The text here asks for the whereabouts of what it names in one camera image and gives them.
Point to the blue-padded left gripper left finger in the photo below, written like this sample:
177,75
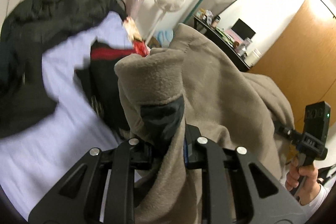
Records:
100,184

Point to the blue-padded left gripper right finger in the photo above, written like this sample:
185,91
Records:
236,187

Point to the large olive-brown fleece jacket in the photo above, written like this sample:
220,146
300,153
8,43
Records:
193,82

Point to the white-sleeved right forearm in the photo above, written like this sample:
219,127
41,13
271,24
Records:
312,206

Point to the person's right hand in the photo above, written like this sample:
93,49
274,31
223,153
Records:
304,177

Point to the light blue bed sheet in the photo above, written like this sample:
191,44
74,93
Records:
35,159

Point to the wooden wardrobe door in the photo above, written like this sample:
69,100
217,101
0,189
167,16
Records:
302,60

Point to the black computer monitor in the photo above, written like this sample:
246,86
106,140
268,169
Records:
243,30

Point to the black desk with clutter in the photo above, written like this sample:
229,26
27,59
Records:
219,41

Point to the black jacket with cream trim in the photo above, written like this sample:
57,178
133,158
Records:
31,29

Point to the white standing fan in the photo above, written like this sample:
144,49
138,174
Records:
166,6

